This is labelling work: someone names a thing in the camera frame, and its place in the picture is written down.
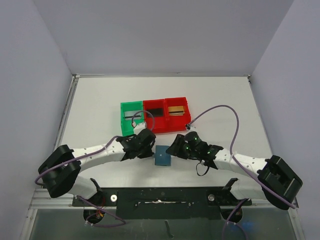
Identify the green plastic bin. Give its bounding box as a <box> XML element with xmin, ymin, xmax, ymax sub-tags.
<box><xmin>120</xmin><ymin>101</ymin><xmax>144</xmax><ymax>136</ymax></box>

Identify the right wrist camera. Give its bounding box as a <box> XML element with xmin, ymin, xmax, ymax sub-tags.
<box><xmin>184</xmin><ymin>124</ymin><xmax>201</xmax><ymax>146</ymax></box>

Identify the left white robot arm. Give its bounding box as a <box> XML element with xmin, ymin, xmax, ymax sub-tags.
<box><xmin>35</xmin><ymin>128</ymin><xmax>156</xmax><ymax>200</ymax></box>

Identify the gold card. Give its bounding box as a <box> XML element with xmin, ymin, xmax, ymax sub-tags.
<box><xmin>168</xmin><ymin>105</ymin><xmax>185</xmax><ymax>116</ymax></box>

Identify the red plastic bin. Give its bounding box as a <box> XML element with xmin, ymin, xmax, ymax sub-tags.
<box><xmin>143</xmin><ymin>99</ymin><xmax>167</xmax><ymax>134</ymax></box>
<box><xmin>164</xmin><ymin>97</ymin><xmax>191</xmax><ymax>132</ymax></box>

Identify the blue leather card holder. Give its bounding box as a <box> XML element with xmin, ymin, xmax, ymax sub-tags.
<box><xmin>154</xmin><ymin>145</ymin><xmax>172</xmax><ymax>167</ymax></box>

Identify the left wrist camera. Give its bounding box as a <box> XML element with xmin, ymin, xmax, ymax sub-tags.
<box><xmin>132</xmin><ymin>121</ymin><xmax>147</xmax><ymax>131</ymax></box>

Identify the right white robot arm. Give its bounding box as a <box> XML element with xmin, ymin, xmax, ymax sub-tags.
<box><xmin>166</xmin><ymin>131</ymin><xmax>303</xmax><ymax>210</ymax></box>

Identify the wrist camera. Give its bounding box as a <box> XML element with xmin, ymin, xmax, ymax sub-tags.
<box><xmin>132</xmin><ymin>121</ymin><xmax>147</xmax><ymax>131</ymax></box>
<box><xmin>184</xmin><ymin>124</ymin><xmax>201</xmax><ymax>146</ymax></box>

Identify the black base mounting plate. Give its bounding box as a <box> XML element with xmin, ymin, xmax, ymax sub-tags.
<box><xmin>72</xmin><ymin>187</ymin><xmax>253</xmax><ymax>223</ymax></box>

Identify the black card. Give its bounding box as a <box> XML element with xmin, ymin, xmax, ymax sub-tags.
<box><xmin>146</xmin><ymin>108</ymin><xmax>164</xmax><ymax>118</ymax></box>

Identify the aluminium frame rail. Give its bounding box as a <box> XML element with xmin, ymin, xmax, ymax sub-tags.
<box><xmin>29</xmin><ymin>188</ymin><xmax>74</xmax><ymax>210</ymax></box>

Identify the silver VIP card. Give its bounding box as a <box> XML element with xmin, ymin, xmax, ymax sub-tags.
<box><xmin>124</xmin><ymin>110</ymin><xmax>142</xmax><ymax>121</ymax></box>

